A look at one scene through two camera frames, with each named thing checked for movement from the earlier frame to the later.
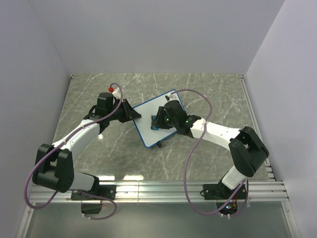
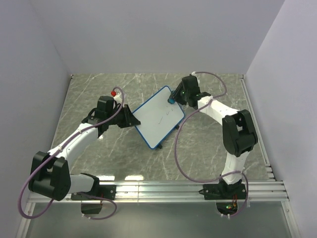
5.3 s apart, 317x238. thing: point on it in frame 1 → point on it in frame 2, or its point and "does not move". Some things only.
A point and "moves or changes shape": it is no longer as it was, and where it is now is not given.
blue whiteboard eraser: [154, 127] moves or changes shape
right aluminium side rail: [268, 161] does not move
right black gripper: [158, 121] → [175, 94]
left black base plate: [109, 191] does not move
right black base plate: [219, 192] does not move
